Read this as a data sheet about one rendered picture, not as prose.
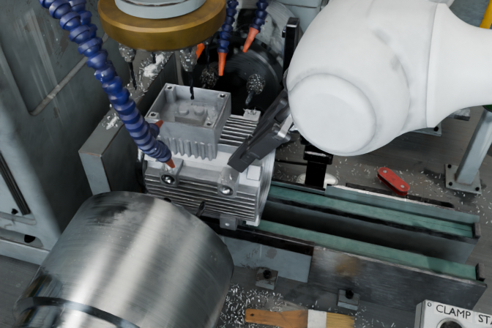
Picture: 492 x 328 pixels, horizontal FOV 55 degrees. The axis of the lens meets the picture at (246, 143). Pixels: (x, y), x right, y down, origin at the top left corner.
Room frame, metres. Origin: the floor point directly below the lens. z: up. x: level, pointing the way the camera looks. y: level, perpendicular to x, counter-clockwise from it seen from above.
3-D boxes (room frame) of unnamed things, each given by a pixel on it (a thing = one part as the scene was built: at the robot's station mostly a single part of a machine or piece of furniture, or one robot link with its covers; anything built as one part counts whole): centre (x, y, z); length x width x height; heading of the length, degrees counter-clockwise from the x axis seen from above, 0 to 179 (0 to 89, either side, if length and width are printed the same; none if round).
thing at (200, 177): (0.61, 0.06, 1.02); 0.20 x 0.19 x 0.19; 76
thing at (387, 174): (0.75, -0.35, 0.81); 0.09 x 0.03 x 0.02; 33
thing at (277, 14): (0.94, -0.01, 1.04); 0.41 x 0.25 x 0.25; 165
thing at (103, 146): (0.66, 0.23, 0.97); 0.30 x 0.11 x 0.34; 165
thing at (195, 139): (0.62, 0.10, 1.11); 0.12 x 0.11 x 0.07; 76
